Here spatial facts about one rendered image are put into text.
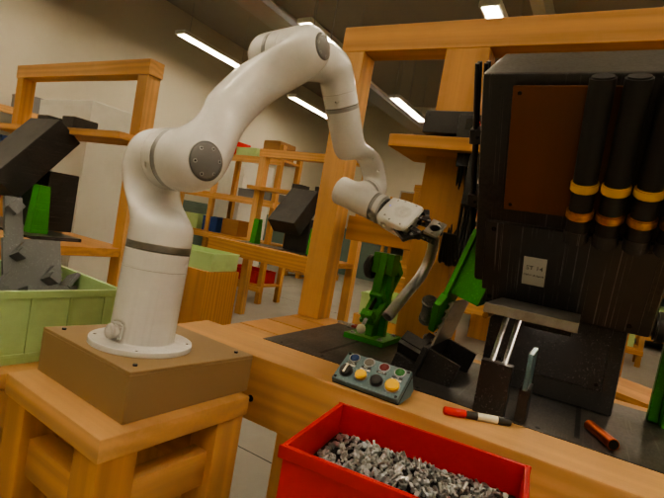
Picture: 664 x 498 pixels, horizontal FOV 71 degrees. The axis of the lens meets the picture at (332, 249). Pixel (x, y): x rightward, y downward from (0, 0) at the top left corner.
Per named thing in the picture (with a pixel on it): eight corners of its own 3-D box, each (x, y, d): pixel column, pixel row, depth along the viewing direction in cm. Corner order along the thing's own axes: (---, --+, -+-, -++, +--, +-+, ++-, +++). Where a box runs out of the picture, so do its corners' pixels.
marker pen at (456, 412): (508, 424, 91) (510, 416, 90) (511, 428, 89) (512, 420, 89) (442, 412, 91) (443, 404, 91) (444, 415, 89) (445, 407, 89)
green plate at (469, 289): (467, 326, 106) (508, 243, 103) (435, 308, 110) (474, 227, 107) (477, 321, 116) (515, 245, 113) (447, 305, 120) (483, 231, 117)
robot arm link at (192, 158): (159, 201, 94) (206, 208, 84) (120, 153, 87) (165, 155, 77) (297, 65, 117) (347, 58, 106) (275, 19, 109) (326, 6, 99)
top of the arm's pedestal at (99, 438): (96, 466, 69) (100, 440, 69) (3, 392, 87) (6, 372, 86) (247, 414, 96) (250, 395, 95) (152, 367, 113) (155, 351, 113)
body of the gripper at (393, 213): (371, 209, 127) (405, 226, 121) (391, 189, 131) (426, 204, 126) (371, 228, 132) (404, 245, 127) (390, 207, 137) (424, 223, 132)
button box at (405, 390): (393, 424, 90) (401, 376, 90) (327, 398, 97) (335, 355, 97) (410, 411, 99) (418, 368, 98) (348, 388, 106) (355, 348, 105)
